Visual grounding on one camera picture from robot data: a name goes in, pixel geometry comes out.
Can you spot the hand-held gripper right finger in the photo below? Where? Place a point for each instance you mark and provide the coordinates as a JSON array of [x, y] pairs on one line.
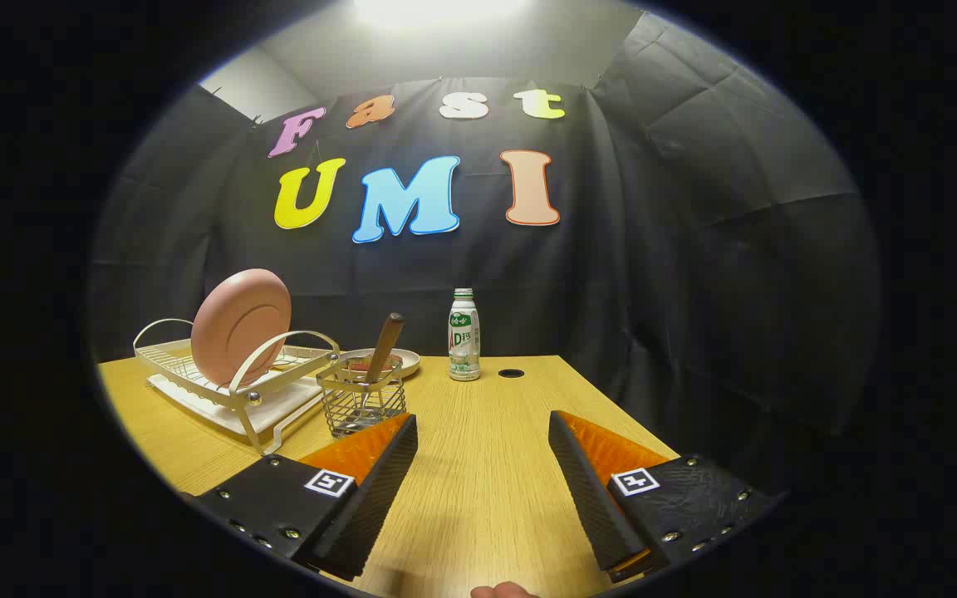
[[591, 498]]

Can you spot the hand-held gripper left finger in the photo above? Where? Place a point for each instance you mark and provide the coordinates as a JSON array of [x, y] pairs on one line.
[[379, 498]]

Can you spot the pink plate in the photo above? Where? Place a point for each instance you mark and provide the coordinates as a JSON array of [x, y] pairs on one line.
[[238, 328]]

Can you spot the beige round plate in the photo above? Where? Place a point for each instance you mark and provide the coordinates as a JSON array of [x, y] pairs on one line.
[[408, 361]]

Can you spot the brown meat slice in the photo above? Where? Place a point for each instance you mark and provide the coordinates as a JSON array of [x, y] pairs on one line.
[[358, 365]]

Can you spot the white drink bottle green label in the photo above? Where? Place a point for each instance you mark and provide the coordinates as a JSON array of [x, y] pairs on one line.
[[463, 340]]

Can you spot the black backdrop cloth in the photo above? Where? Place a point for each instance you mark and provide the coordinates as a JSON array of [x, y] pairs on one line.
[[653, 249]]

